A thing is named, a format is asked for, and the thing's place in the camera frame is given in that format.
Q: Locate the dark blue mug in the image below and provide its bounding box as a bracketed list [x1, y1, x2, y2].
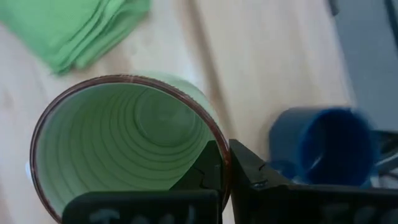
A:
[267, 106, 382, 189]

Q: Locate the green-lined ceramic mug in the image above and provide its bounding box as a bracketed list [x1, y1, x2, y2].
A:
[29, 73, 231, 224]

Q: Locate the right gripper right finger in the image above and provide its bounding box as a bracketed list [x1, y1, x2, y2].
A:
[229, 139, 398, 224]

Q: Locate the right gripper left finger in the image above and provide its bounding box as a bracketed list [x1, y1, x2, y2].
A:
[62, 140, 223, 224]

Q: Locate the folded green cloth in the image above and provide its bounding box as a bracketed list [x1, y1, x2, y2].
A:
[0, 0, 152, 75]

